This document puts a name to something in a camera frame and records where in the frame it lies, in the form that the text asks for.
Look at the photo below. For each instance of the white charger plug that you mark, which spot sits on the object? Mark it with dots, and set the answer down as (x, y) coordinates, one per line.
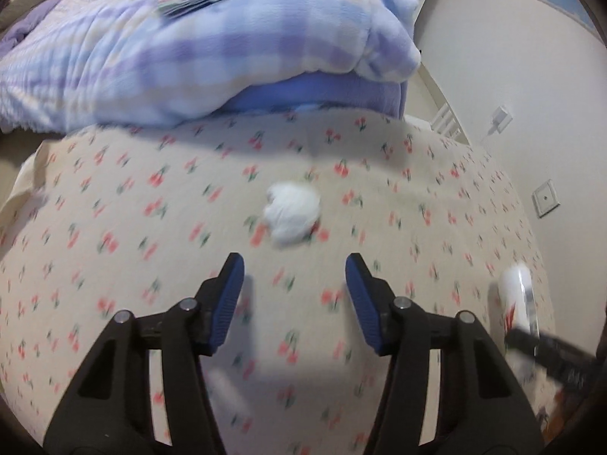
(501, 118)

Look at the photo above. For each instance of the white tissue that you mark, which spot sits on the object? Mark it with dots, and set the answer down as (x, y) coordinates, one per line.
(291, 215)

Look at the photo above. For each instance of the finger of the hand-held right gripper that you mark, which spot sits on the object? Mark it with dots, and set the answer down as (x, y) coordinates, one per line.
(550, 350)

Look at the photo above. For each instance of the white slatted rack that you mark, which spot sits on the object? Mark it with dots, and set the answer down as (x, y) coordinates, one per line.
(445, 121)

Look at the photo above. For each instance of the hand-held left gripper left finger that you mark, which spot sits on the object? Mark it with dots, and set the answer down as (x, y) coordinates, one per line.
(227, 303)

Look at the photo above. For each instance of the white wall socket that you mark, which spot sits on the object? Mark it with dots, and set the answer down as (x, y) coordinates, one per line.
(545, 197)

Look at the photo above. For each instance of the cherry print bedsheet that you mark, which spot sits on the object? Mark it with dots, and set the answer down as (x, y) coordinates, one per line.
(142, 246)

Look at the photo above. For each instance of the purple plaid blanket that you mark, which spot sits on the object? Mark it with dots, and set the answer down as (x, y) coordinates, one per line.
(189, 57)

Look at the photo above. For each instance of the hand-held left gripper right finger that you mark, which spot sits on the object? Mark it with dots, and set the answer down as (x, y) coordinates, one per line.
(363, 303)

